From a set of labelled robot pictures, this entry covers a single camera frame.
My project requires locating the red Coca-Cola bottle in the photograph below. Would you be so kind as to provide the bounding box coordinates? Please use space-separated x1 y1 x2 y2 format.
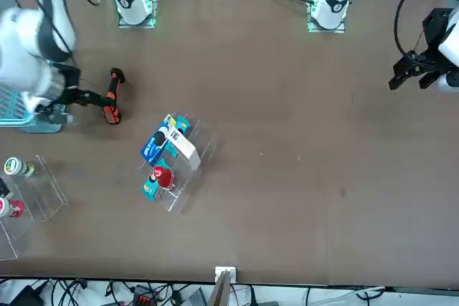
153 166 177 193

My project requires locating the orange black barcode scanner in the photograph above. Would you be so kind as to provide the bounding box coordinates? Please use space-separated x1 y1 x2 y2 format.
101 67 127 126

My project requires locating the white bottle green lid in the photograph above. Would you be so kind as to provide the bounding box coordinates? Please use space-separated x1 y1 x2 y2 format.
4 157 36 178

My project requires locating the grey metal post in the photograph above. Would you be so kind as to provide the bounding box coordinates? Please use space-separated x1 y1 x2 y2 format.
207 269 232 306

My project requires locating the black power adapter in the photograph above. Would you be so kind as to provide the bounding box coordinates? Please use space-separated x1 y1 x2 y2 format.
6 284 46 306

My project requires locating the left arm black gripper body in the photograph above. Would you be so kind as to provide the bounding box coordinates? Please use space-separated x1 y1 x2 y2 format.
422 7 455 49

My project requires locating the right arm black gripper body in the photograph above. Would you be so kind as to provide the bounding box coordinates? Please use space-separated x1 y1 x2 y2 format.
59 64 84 107

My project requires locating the light blue shopping basket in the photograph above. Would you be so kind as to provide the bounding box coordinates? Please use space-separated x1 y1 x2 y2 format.
0 83 65 134

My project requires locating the clear acrylic tiered snack shelf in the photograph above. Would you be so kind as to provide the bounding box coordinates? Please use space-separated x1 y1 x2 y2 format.
135 105 218 214

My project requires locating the white yellow cookie box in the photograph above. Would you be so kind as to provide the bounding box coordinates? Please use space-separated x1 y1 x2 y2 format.
166 125 202 171

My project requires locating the clear acrylic tiered bottle shelf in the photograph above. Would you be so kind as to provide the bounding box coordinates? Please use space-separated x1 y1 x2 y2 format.
0 154 70 261

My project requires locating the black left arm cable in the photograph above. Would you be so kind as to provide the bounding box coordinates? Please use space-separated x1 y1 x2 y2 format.
394 0 431 57

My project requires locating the teal snack packet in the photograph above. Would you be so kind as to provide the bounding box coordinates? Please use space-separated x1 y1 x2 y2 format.
163 115 191 159
142 168 164 203

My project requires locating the blue Oreo cookie box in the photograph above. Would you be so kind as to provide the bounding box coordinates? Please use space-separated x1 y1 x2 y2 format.
141 114 176 164

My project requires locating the orange black device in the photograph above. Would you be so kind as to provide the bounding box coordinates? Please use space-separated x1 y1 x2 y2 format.
131 285 159 306

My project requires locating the white bottle red lid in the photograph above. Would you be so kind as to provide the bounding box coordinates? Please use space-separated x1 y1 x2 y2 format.
0 196 25 219

